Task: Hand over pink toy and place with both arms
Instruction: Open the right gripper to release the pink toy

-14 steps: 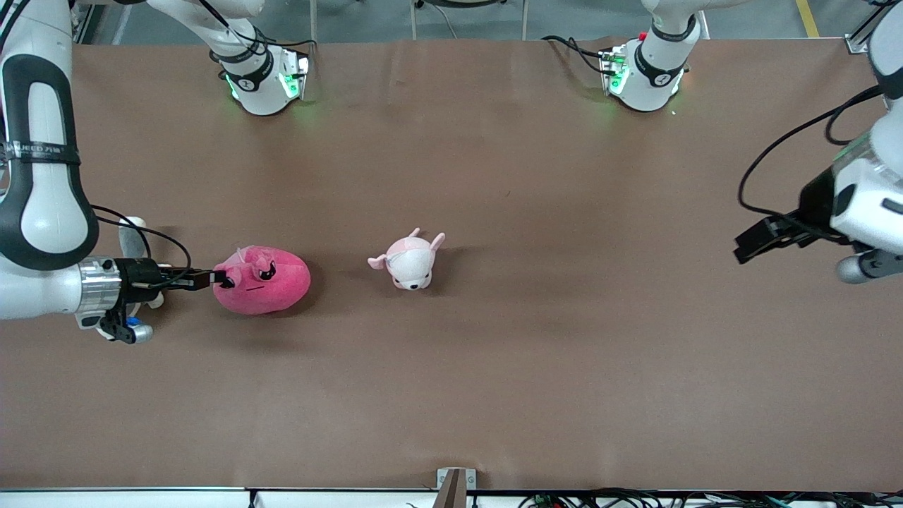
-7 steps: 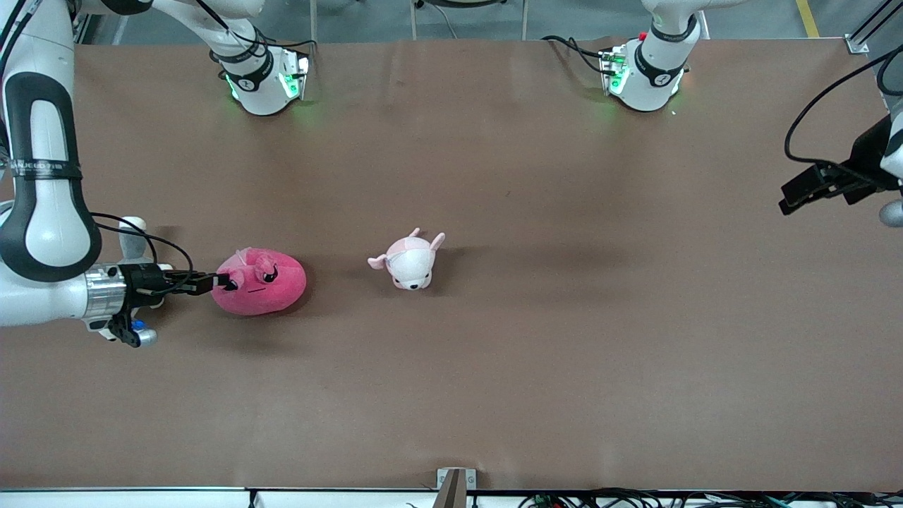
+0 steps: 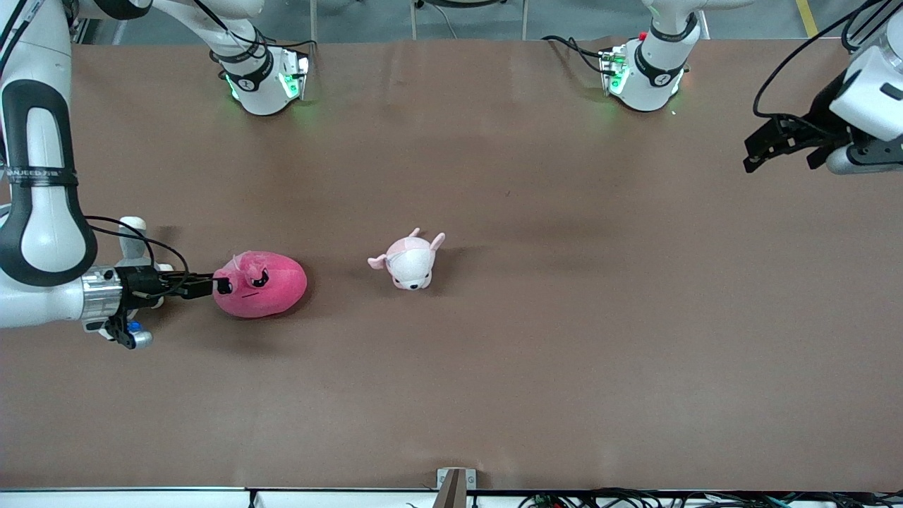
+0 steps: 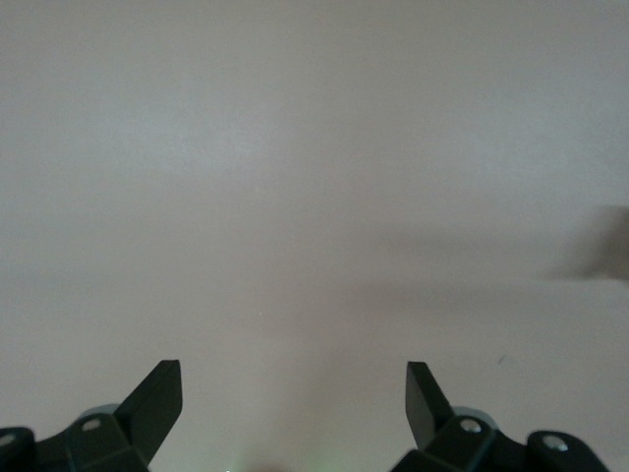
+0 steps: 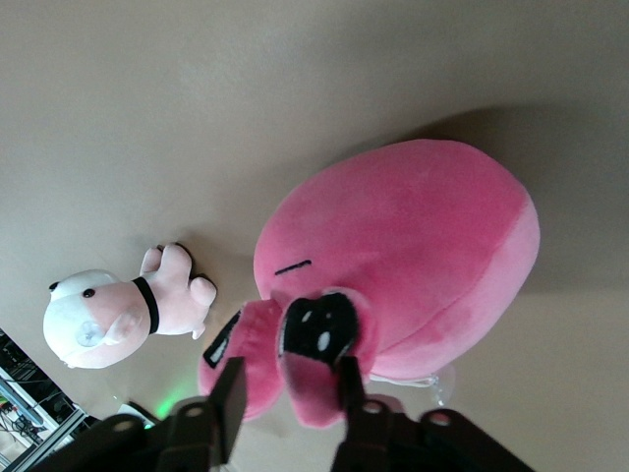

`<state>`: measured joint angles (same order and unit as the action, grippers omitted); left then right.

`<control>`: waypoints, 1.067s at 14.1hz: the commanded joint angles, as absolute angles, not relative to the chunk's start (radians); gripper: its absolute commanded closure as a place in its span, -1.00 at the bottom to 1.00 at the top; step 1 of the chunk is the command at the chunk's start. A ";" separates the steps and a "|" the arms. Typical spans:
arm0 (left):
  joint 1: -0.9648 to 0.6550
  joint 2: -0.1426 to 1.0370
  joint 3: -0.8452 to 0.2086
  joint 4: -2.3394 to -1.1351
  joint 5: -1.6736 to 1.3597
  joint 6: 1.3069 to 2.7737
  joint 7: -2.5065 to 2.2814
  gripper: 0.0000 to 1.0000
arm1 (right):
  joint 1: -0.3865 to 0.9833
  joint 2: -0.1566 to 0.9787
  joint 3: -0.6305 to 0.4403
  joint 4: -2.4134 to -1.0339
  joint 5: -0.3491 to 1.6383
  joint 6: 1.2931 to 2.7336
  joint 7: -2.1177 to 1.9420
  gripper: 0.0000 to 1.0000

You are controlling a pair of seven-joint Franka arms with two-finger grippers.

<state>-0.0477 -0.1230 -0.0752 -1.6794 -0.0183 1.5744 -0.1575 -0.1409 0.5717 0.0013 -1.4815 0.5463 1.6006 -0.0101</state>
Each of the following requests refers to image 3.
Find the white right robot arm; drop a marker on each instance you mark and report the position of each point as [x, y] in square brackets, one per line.
[42, 226]

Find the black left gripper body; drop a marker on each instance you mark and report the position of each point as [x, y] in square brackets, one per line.
[822, 111]

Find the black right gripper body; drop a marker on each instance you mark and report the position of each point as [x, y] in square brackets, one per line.
[140, 283]

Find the grey metal bracket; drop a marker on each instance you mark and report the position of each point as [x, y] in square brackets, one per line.
[471, 480]

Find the white pink plush puppy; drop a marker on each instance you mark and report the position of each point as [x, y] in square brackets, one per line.
[409, 264]

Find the round pink plush toy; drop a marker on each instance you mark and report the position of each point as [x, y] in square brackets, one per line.
[271, 286]

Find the white flat panel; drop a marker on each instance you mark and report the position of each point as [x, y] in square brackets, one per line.
[141, 501]

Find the brown camera post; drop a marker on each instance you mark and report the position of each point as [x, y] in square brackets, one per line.
[451, 494]

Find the grey white plush husky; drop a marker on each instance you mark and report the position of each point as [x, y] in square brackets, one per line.
[132, 236]

